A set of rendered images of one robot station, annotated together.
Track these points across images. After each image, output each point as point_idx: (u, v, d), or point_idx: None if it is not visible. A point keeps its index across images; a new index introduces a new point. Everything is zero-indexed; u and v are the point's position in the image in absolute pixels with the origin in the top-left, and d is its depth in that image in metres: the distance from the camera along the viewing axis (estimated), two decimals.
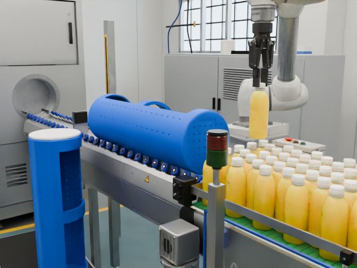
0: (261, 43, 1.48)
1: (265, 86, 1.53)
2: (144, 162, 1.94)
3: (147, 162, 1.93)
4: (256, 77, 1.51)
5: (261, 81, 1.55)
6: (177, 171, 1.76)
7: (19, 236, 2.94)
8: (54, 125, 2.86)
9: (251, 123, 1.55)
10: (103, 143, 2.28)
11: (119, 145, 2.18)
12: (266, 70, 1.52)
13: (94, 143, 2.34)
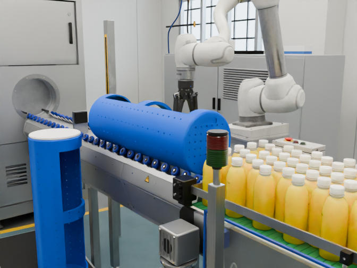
0: (184, 96, 1.88)
1: None
2: (143, 161, 1.95)
3: (146, 164, 1.93)
4: None
5: None
6: (176, 172, 1.76)
7: (19, 236, 2.94)
8: (54, 125, 2.86)
9: None
10: (103, 144, 2.27)
11: (119, 147, 2.17)
12: None
13: (93, 142, 2.35)
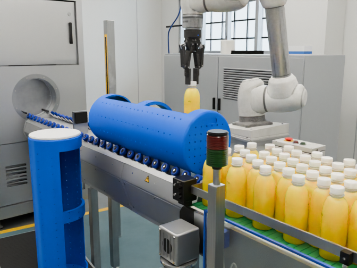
0: (190, 47, 1.72)
1: None
2: (143, 161, 1.95)
3: (146, 164, 1.93)
4: (187, 76, 1.75)
5: (193, 79, 1.79)
6: (176, 172, 1.76)
7: (19, 236, 2.94)
8: (54, 125, 2.86)
9: None
10: (103, 144, 2.27)
11: (119, 147, 2.17)
12: (197, 70, 1.76)
13: (93, 142, 2.35)
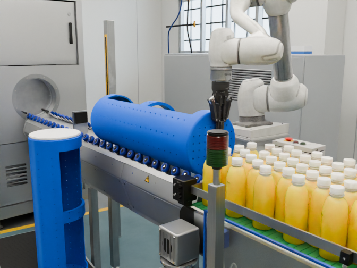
0: None
1: None
2: (144, 159, 1.96)
3: (143, 163, 1.95)
4: (220, 128, 1.70)
5: None
6: (172, 174, 1.77)
7: (19, 236, 2.94)
8: (54, 125, 2.86)
9: None
10: (100, 145, 2.28)
11: (117, 151, 2.16)
12: None
13: (93, 141, 2.36)
